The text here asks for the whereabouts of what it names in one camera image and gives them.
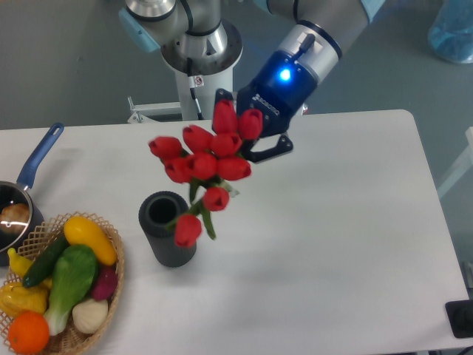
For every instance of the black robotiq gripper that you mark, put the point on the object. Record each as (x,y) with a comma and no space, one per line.
(278,91)

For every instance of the red tulip bouquet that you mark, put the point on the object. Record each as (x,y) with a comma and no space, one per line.
(207,161)

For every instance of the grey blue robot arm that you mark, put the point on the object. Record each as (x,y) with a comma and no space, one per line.
(322,33)

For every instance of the dark grey ribbed vase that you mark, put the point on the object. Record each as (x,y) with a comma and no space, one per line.
(155,212)

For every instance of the yellow squash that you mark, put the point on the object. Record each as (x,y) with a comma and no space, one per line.
(79,230)

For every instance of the purple red radish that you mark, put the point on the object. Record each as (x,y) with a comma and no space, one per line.
(105,284)

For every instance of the green bok choy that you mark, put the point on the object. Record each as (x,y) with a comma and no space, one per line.
(72,277)

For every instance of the dark green cucumber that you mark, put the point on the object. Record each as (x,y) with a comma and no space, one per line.
(44,264)

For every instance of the white garlic bulb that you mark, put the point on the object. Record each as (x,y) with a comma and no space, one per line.
(89,315)

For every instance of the brown bread roll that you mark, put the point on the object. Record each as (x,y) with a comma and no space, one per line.
(14,218)

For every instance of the small yellow banana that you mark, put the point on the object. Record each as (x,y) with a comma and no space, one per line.
(18,264)

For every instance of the black device at edge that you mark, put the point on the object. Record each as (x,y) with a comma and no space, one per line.
(460,318)

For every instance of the yellow corn cob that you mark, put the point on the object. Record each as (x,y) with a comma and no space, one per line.
(16,299)

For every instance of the orange fruit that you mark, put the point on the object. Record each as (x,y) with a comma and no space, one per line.
(28,333)

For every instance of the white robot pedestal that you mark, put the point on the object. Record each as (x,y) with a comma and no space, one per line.
(202,65)

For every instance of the white table leg frame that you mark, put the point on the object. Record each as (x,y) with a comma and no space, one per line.
(461,165)

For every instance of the blue handled saucepan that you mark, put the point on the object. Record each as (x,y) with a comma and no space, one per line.
(19,191)

